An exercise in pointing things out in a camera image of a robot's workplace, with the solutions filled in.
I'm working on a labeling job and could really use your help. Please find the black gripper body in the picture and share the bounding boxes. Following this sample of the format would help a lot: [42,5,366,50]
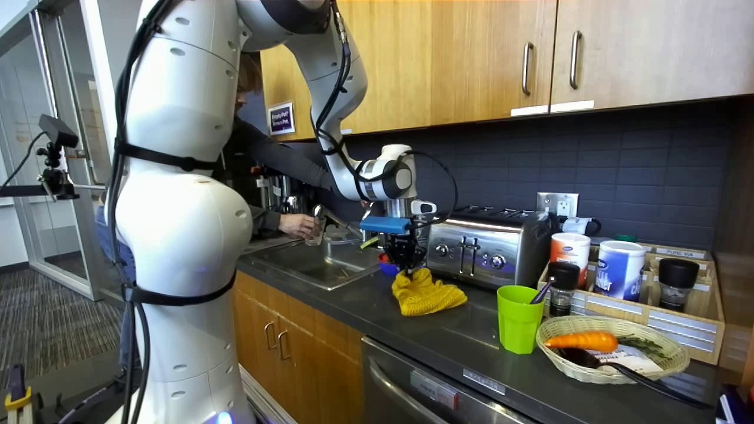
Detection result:
[383,230,431,266]

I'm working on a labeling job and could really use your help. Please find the yellow cloth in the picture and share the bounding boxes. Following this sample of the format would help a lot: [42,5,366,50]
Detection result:
[389,263,471,319]

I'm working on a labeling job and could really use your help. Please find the person's hand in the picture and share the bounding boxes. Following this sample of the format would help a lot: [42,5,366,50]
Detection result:
[276,211,326,243]

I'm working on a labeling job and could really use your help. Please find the chrome faucet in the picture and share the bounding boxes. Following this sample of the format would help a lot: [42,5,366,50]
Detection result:
[344,199,375,246]

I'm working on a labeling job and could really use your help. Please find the silver toaster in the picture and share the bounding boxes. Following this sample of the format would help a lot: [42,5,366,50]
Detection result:
[424,205,555,290]

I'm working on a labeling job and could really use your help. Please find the stainless steel sink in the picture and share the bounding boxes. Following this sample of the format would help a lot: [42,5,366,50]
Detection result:
[245,233,389,293]

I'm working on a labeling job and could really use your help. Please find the green plastic cup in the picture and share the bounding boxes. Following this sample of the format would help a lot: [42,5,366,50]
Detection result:
[495,282,547,358]

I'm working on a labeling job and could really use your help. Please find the steel dishwasher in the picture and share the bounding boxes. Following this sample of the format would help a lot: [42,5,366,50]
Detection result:
[359,333,538,424]

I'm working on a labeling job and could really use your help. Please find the utensil in green cup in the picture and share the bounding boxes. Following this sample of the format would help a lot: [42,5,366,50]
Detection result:
[528,280,555,305]

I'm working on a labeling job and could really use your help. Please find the wooden lower cabinet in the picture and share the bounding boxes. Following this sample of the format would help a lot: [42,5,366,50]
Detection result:
[231,267,369,424]

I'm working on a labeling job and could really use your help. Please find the wooden cabinet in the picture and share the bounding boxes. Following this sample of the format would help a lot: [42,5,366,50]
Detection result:
[257,0,754,143]
[231,267,369,424]

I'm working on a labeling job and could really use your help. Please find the steel coffee thermos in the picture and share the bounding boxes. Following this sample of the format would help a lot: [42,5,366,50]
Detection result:
[260,171,296,217]

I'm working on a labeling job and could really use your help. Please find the black grinder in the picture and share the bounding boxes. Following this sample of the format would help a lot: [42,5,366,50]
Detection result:
[544,259,582,317]
[655,253,702,313]

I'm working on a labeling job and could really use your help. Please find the white cup orange band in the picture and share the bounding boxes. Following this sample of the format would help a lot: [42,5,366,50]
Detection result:
[547,230,595,272]

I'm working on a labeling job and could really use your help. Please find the person in dark top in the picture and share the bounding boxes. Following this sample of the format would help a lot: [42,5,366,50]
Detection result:
[223,50,337,237]

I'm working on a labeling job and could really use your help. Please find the purple white sign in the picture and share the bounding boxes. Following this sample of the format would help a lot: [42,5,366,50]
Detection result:
[266,99,297,139]

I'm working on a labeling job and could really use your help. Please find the orange carrot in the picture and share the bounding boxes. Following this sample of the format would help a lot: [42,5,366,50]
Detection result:
[544,330,622,356]

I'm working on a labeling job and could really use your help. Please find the dark spoon in basket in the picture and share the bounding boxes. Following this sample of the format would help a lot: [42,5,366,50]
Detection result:
[551,344,622,372]

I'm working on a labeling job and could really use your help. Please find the wooden upper cabinet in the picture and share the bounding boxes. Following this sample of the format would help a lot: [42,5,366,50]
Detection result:
[257,0,754,143]

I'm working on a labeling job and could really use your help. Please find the white blue container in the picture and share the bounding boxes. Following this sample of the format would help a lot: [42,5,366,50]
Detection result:
[591,237,648,303]

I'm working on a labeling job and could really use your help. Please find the plate with food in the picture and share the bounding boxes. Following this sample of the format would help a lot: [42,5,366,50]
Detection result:
[536,313,693,389]

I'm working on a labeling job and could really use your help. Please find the white wrapper in basket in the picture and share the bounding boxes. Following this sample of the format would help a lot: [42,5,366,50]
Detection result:
[601,342,669,382]

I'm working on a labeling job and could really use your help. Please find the wooden tray box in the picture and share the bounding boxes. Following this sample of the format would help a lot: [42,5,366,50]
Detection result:
[536,240,729,366]

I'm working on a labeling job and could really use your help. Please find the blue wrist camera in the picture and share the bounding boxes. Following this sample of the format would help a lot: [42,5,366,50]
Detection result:
[359,213,416,237]

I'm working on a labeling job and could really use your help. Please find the silver wall outlet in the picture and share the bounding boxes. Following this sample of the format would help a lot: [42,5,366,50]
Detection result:
[536,188,582,221]

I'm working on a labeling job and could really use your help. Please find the metal cabinet handle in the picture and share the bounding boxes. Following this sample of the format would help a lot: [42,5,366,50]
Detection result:
[518,37,541,99]
[565,27,588,92]

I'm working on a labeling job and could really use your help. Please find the black camera on stand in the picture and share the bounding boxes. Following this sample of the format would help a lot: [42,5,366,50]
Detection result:
[0,110,109,203]

